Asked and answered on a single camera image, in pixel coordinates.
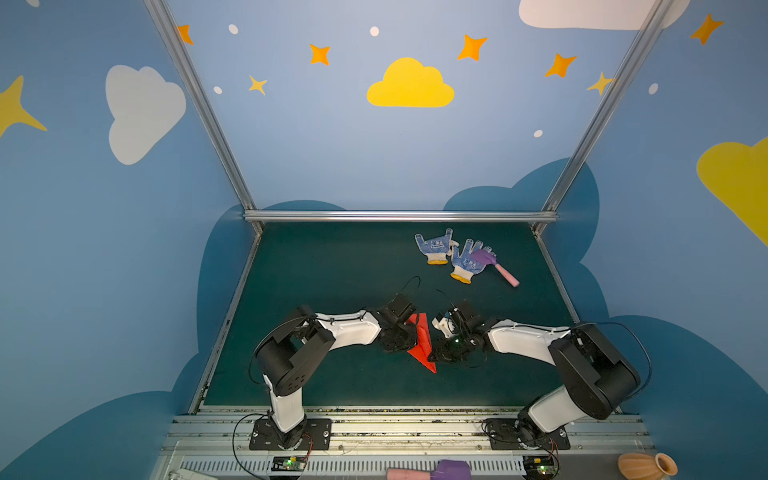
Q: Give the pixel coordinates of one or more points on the front aluminium rail base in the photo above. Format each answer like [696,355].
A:
[366,441]

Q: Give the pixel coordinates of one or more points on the purple pink brush on table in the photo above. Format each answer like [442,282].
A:
[486,257]

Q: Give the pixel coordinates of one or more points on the right aluminium frame post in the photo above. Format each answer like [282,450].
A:
[631,64]

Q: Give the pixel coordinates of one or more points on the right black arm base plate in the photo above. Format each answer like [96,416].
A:
[515,434]

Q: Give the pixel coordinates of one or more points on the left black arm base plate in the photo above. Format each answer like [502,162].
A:
[310,433]

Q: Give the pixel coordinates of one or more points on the right green circuit board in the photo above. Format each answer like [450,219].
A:
[539,468]

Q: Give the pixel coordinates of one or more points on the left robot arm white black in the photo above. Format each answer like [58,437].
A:
[291,353]

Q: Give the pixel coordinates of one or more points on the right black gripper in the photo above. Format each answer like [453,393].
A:
[450,342]

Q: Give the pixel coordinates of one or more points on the green circuit board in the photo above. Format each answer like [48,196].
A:
[539,468]
[288,464]

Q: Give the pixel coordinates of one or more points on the red square paper sheet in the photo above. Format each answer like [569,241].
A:
[423,348]

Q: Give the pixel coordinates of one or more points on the aluminium frame post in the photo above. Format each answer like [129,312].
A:
[164,21]
[631,64]

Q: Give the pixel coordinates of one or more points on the left blue dotted work glove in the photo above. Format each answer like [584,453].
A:
[438,250]

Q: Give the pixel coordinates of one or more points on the rear aluminium frame bar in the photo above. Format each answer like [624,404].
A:
[399,216]

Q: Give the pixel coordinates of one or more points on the pink purple brush front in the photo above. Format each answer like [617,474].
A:
[445,470]

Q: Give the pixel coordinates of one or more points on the right blue dotted work glove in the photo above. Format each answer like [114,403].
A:
[464,266]

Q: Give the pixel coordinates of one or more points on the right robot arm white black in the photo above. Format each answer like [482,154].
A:
[595,376]

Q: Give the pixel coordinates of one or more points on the terracotta ribbed vase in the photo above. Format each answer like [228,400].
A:
[640,466]

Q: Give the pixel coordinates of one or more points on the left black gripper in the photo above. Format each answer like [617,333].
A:
[405,330]

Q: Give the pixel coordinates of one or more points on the left aluminium frame post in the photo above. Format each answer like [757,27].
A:
[164,21]

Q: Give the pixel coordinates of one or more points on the blue dotted work glove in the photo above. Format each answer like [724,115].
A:
[464,266]
[438,250]

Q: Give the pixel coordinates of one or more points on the left green circuit board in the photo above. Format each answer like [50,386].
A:
[288,464]

